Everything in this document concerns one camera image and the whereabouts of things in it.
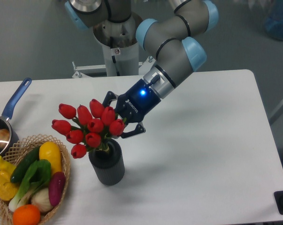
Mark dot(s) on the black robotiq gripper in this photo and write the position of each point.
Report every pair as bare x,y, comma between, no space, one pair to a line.
133,105

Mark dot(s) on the red tulip bouquet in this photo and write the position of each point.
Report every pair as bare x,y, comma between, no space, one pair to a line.
90,128

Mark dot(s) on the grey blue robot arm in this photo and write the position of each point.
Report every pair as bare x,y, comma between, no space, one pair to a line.
171,43

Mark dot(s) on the dark grey ribbed vase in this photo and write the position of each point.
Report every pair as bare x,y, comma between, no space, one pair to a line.
109,167

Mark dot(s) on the yellow squash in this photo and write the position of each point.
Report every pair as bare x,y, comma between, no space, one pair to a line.
51,152

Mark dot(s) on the purple sweet potato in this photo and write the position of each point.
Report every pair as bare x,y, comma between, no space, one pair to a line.
56,187

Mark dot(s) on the green bok choy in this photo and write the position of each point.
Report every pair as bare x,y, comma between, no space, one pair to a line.
37,176

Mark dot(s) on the green cucumber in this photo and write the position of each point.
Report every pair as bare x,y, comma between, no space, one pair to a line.
20,171

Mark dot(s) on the beige garlic bulb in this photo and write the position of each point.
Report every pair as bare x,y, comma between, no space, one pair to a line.
41,201

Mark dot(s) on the bread roll in pan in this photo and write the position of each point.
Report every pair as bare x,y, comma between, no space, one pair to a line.
4,138

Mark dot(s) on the yellow bell pepper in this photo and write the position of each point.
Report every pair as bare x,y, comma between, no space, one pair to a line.
7,189

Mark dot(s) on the orange fruit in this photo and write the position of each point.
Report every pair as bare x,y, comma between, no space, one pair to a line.
26,215

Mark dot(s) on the blue translucent container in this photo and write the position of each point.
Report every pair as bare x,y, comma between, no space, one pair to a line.
273,23

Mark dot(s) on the white metal base frame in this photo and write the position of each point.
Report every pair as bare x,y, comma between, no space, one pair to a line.
100,70

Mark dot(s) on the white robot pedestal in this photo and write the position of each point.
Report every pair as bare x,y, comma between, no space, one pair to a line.
119,45

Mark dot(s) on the blue handled saucepan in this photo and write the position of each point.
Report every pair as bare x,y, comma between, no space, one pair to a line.
8,113

